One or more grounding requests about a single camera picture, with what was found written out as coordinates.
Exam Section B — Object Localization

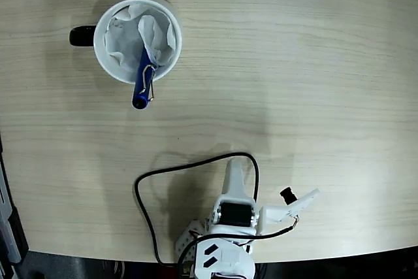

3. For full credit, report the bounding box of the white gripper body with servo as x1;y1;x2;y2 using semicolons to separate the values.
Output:
205;195;262;237

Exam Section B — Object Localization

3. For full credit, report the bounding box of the blue metallic pen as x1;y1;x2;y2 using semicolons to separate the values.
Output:
131;42;157;110

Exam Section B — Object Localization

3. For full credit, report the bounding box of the crumpled white paper tissue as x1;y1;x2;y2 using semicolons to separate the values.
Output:
104;3;177;73

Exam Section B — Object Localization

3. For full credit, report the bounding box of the black camera on white mount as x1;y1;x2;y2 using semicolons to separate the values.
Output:
259;186;320;236

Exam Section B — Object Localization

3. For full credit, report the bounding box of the black camera cable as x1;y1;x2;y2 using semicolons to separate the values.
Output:
134;152;300;270

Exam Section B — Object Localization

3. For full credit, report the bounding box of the white mug with black handle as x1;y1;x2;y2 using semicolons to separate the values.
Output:
69;0;183;85

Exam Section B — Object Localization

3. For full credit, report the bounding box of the grey metal bracket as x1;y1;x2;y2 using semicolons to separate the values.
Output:
0;161;22;265

